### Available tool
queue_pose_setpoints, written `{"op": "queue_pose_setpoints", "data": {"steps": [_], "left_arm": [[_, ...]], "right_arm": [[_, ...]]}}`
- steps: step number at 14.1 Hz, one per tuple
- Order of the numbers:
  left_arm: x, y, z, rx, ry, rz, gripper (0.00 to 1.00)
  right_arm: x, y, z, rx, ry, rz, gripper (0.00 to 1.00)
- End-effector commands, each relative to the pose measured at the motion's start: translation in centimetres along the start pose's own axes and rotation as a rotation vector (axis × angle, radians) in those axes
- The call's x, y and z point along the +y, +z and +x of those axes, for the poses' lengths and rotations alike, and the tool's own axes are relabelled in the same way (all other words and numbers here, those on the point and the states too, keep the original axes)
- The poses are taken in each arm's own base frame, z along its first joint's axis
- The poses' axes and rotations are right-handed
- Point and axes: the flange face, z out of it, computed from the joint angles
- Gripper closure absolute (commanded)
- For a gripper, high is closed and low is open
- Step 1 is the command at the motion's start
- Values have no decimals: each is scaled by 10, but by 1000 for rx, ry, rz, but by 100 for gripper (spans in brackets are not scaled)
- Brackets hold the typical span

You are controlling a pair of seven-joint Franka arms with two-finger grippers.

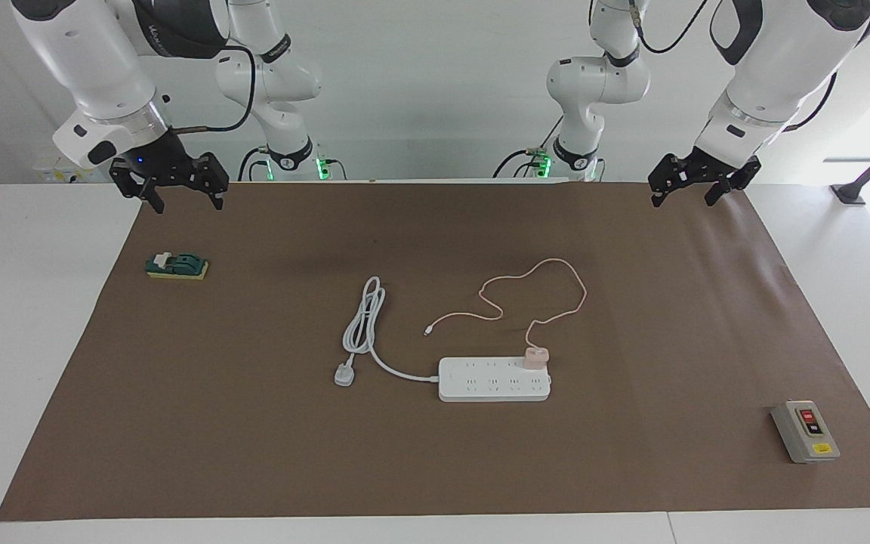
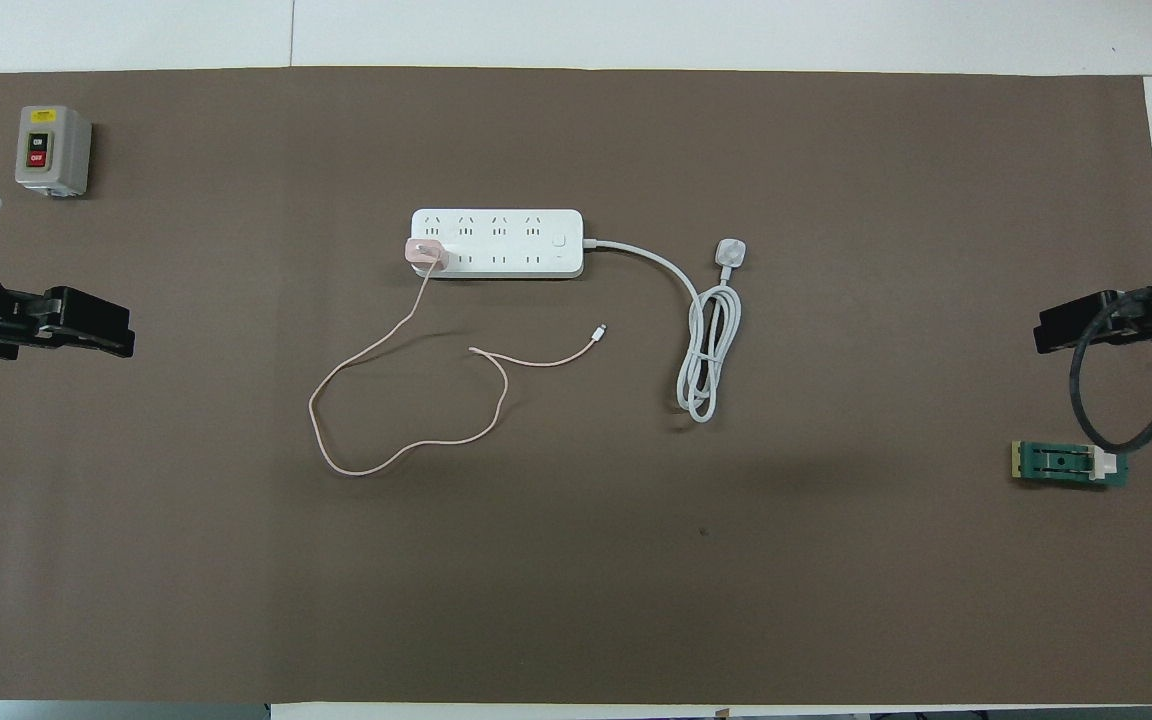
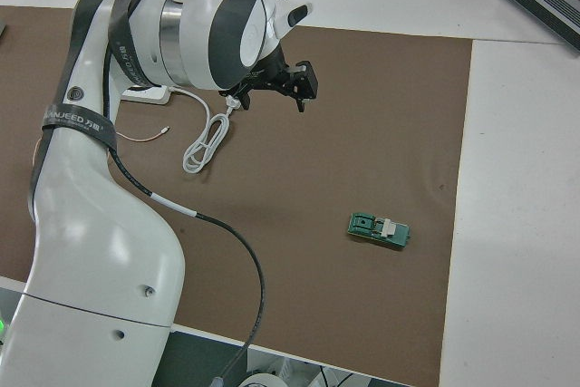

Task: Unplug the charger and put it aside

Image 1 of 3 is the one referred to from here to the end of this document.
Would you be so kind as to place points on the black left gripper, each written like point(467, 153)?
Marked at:
point(699, 168)

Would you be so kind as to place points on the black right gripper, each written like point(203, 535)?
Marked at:
point(167, 162)

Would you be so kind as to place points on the pink charger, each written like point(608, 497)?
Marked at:
point(536, 358)

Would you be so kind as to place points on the white power strip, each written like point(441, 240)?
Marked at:
point(480, 381)

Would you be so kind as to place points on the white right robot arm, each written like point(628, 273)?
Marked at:
point(95, 68)

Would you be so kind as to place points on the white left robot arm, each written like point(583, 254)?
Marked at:
point(782, 60)

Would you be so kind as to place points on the white box with yellow labels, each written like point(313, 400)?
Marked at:
point(53, 174)

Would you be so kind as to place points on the brown paper table mat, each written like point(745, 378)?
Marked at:
point(254, 438)

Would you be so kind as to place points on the green knife switch yellow base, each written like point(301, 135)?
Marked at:
point(177, 266)

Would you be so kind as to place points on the grey push button switch box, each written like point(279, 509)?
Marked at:
point(805, 432)

